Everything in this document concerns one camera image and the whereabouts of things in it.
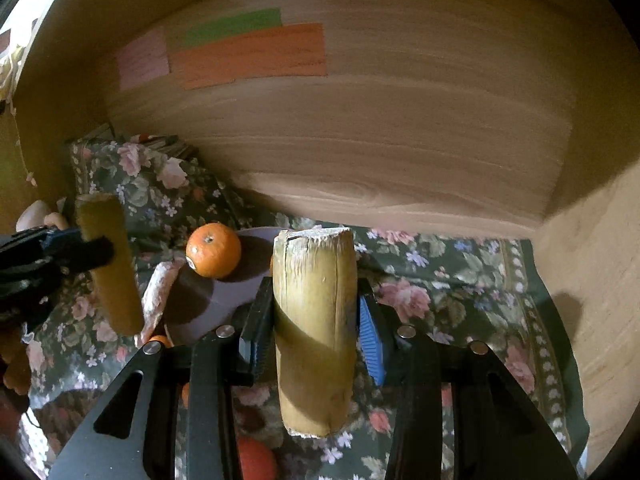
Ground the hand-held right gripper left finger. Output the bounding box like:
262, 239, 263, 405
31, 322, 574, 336
47, 279, 275, 480

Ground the orange paper note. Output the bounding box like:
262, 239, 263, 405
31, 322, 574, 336
171, 23, 329, 91

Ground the green paper note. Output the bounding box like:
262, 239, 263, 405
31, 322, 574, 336
183, 7, 284, 49

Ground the orange with sticker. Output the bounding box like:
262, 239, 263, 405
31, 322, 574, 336
185, 222, 243, 279

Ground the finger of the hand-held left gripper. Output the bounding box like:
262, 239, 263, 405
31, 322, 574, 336
42, 228, 116, 269

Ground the person's left hand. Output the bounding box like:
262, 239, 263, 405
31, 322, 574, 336
15, 200, 71, 234

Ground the grey round plate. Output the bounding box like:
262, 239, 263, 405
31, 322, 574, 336
162, 227, 282, 347

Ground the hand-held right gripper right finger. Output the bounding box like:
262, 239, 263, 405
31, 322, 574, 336
357, 279, 581, 480

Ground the floral printed cloth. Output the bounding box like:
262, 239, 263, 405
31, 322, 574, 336
20, 135, 593, 480

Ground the floral pillow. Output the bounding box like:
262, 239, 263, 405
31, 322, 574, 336
67, 136, 243, 241

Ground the pink paper note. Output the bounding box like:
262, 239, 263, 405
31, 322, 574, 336
117, 29, 171, 92

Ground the pale peeled sugarcane piece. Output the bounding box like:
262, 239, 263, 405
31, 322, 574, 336
141, 259, 187, 350

